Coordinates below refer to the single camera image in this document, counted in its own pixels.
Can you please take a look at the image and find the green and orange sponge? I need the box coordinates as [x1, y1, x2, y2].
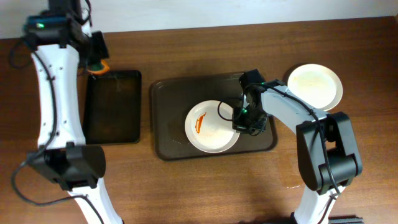
[87, 60, 110, 75]

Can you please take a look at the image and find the white plate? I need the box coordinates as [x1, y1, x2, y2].
[287, 63, 343, 111]
[184, 100, 239, 154]

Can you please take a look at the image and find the white plate top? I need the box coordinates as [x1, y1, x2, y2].
[287, 63, 343, 111]

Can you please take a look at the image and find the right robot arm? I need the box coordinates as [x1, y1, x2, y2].
[232, 70, 364, 223]

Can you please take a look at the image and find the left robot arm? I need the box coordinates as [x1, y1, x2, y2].
[24, 1, 122, 223]

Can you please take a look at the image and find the small black tray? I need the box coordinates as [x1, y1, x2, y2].
[83, 70, 142, 145]

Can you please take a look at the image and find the large brown tray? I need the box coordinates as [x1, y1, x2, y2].
[150, 72, 278, 161]

